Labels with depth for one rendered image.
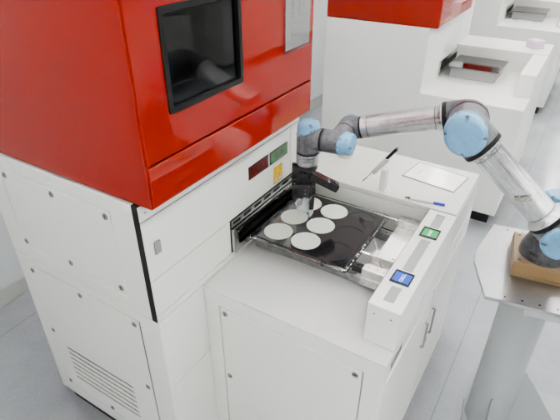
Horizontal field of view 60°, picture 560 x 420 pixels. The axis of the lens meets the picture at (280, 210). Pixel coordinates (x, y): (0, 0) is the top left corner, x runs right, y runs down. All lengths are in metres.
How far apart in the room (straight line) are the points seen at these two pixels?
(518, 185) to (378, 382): 0.67
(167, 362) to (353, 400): 0.58
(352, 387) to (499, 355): 0.73
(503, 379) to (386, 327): 0.84
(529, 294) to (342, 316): 0.61
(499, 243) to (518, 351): 0.39
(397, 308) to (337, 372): 0.29
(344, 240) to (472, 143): 0.52
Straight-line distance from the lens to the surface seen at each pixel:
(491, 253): 1.87
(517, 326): 1.94
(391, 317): 1.35
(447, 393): 2.46
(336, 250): 1.61
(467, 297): 2.96
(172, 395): 1.76
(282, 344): 1.54
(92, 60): 1.18
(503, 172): 1.50
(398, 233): 1.76
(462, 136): 1.44
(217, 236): 1.58
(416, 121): 1.61
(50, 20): 1.25
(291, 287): 1.58
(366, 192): 1.84
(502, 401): 2.23
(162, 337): 1.55
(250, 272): 1.64
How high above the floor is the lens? 1.86
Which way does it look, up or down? 32 degrees down
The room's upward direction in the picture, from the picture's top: straight up
